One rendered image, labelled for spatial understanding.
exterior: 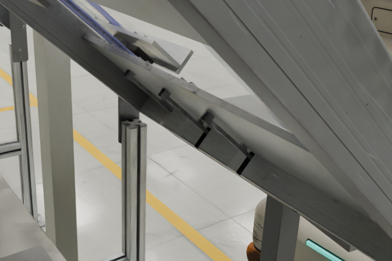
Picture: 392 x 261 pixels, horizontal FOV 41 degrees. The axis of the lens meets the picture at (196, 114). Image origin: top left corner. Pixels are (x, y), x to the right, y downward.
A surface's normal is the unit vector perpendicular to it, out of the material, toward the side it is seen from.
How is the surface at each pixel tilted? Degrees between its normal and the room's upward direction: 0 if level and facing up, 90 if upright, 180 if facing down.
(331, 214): 47
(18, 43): 90
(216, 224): 0
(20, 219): 0
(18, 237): 0
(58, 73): 90
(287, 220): 90
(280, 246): 90
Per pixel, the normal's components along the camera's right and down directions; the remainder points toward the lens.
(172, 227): 0.05, -0.93
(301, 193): -0.56, -0.50
